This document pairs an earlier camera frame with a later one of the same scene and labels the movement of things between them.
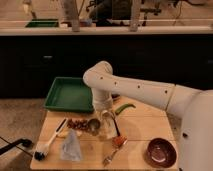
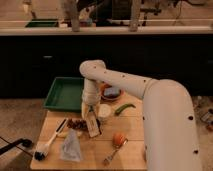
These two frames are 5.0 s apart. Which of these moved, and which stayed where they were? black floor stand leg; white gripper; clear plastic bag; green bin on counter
Moved: white gripper
Stayed: black floor stand leg; clear plastic bag; green bin on counter
